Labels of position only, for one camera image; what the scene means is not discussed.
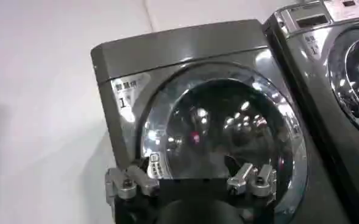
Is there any grey dryer with plain top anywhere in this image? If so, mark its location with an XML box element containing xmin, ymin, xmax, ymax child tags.
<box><xmin>90</xmin><ymin>19</ymin><xmax>350</xmax><ymax>224</ymax></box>

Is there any round glass dryer door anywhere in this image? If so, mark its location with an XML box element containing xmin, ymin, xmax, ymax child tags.
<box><xmin>135</xmin><ymin>62</ymin><xmax>308</xmax><ymax>224</ymax></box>
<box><xmin>327</xmin><ymin>23</ymin><xmax>359</xmax><ymax>142</ymax></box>

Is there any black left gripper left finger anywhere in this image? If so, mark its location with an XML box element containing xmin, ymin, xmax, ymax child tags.
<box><xmin>105</xmin><ymin>157</ymin><xmax>161</xmax><ymax>205</ymax></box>

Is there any white number sticker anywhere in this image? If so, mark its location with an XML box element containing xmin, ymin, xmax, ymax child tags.
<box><xmin>110</xmin><ymin>72</ymin><xmax>151</xmax><ymax>124</ymax></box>
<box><xmin>302</xmin><ymin>27</ymin><xmax>332</xmax><ymax>57</ymax></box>

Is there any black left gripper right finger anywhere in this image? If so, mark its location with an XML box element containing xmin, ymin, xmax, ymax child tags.
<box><xmin>224</xmin><ymin>155</ymin><xmax>277</xmax><ymax>201</ymax></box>

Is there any grey dryer with control panel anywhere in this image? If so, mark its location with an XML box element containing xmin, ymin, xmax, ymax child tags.
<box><xmin>261</xmin><ymin>0</ymin><xmax>359</xmax><ymax>224</ymax></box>

